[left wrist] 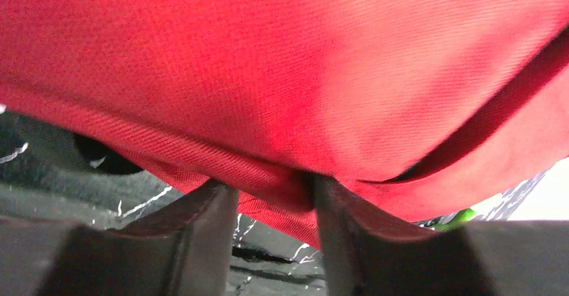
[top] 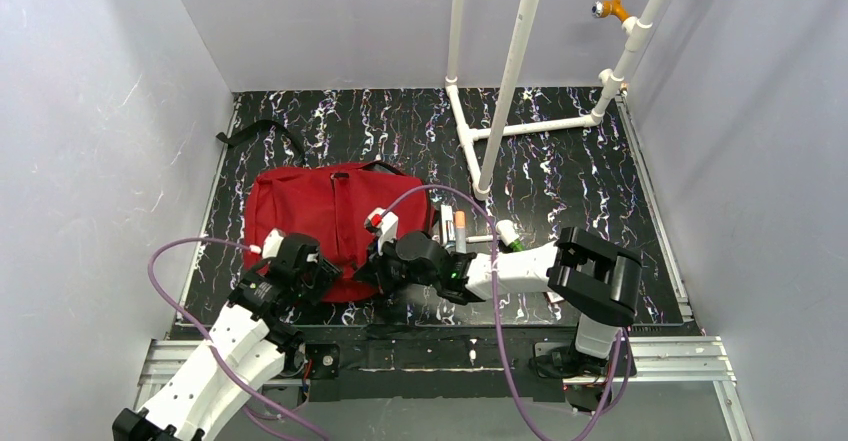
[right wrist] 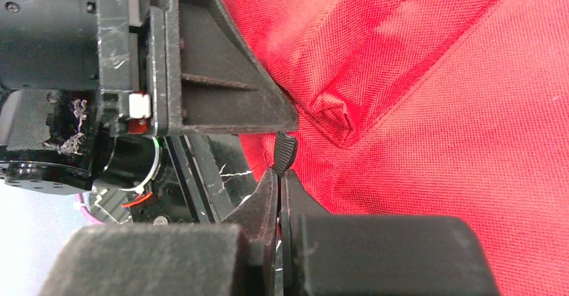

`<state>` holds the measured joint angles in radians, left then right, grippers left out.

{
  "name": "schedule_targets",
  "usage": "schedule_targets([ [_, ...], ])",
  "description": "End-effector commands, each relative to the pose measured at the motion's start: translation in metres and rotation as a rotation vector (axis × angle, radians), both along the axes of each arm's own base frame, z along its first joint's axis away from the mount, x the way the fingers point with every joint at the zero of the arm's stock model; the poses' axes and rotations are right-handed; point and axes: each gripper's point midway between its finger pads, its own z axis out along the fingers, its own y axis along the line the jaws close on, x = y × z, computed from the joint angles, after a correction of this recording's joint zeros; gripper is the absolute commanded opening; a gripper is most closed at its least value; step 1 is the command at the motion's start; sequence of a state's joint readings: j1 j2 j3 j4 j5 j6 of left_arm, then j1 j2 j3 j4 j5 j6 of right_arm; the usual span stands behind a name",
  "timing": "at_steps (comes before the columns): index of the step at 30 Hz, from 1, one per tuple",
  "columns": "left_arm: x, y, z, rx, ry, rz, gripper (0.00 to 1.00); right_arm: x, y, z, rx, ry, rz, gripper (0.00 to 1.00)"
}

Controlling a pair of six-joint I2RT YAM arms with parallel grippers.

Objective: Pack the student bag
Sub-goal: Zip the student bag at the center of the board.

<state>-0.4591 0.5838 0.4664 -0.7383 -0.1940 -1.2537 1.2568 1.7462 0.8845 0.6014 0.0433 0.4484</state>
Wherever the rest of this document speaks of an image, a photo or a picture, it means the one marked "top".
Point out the white pen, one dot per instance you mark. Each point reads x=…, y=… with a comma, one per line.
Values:
x=475, y=239

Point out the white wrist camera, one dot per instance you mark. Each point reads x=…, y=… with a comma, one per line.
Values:
x=383, y=225
x=272, y=243

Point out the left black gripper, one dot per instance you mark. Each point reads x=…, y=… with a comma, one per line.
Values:
x=321, y=273

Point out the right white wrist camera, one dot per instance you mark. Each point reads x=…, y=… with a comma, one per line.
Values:
x=383, y=225

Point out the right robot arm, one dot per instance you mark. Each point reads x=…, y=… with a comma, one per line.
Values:
x=598, y=278

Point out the white PVC pipe frame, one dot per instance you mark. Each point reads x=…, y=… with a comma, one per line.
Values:
x=547, y=42

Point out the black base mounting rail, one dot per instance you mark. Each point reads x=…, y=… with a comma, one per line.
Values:
x=386, y=361

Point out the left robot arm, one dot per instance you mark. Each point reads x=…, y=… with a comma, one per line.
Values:
x=247, y=346

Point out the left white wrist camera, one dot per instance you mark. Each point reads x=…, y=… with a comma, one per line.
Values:
x=272, y=243

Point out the red student backpack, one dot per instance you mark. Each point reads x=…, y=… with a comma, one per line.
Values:
x=329, y=204

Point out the orange capped glue stick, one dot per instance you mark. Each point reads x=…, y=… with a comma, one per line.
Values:
x=459, y=220

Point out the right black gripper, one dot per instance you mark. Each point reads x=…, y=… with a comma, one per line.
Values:
x=382, y=268

